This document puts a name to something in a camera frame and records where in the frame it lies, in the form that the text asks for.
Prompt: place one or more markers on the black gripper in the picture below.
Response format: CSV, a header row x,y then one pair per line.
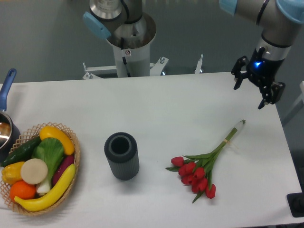
x,y
261,72

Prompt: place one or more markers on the red tulip bouquet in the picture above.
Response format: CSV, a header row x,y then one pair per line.
x,y
196,170

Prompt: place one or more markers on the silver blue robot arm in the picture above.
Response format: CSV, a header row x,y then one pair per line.
x,y
281,20

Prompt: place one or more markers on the white furniture edge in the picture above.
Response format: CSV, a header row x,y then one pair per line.
x,y
295,108

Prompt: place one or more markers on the black clamp block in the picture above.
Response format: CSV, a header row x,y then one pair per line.
x,y
296,204

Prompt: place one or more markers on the dark grey ribbed vase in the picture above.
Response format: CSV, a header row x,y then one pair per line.
x,y
121,152

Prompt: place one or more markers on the purple sweet potato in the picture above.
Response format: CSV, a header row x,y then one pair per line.
x,y
64,164

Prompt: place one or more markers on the yellow squash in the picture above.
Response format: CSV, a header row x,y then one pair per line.
x,y
53,132

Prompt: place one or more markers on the green bok choy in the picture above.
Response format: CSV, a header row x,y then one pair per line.
x,y
51,151

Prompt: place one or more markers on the yellow banana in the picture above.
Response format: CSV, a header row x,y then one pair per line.
x,y
53,195

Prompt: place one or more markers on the woven wicker basket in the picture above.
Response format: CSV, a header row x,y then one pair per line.
x,y
27,135

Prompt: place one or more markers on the beige round disc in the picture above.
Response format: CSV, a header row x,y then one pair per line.
x,y
34,171

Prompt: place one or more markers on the green cucumber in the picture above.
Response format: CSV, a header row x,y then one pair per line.
x,y
22,153

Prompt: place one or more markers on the orange fruit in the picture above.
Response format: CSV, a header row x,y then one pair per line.
x,y
22,190

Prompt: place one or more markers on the yellow bell pepper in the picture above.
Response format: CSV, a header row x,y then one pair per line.
x,y
12,173

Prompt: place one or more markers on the white metal base frame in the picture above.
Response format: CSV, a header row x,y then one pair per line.
x,y
160,68

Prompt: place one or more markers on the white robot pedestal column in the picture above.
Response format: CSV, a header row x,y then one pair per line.
x,y
131,47

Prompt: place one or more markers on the blue handled saucepan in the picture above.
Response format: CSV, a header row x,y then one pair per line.
x,y
9,132

